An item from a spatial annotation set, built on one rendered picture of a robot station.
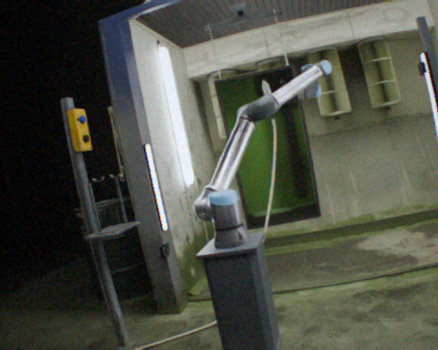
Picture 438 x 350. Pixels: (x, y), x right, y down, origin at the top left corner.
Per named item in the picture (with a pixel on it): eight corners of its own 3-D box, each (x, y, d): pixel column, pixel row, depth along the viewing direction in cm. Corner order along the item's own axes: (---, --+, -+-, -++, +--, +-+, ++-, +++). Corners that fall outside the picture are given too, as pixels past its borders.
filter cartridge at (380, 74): (370, 118, 359) (352, 41, 356) (374, 118, 390) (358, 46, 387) (405, 112, 340) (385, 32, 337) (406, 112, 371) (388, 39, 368)
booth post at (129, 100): (159, 314, 273) (97, 20, 261) (167, 305, 291) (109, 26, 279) (181, 313, 268) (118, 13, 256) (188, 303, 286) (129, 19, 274)
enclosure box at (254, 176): (248, 213, 333) (218, 79, 303) (315, 201, 323) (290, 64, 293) (247, 230, 300) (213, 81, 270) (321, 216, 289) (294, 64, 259)
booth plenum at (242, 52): (187, 77, 395) (179, 36, 393) (199, 83, 439) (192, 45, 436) (435, 25, 322) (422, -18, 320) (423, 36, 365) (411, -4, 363)
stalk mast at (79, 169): (122, 343, 233) (65, 100, 225) (130, 343, 232) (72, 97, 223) (119, 346, 227) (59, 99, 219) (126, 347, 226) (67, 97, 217)
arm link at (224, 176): (199, 216, 196) (251, 95, 212) (187, 214, 211) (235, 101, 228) (223, 227, 201) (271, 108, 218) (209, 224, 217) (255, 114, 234)
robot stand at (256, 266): (277, 362, 177) (256, 247, 174) (221, 365, 185) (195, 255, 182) (283, 334, 206) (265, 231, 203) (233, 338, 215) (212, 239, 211)
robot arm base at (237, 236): (246, 245, 181) (243, 226, 180) (210, 251, 186) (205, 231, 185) (253, 235, 199) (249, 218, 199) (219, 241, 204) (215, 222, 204)
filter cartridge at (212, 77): (246, 143, 436) (232, 74, 430) (257, 141, 401) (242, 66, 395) (216, 149, 428) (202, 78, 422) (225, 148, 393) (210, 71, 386)
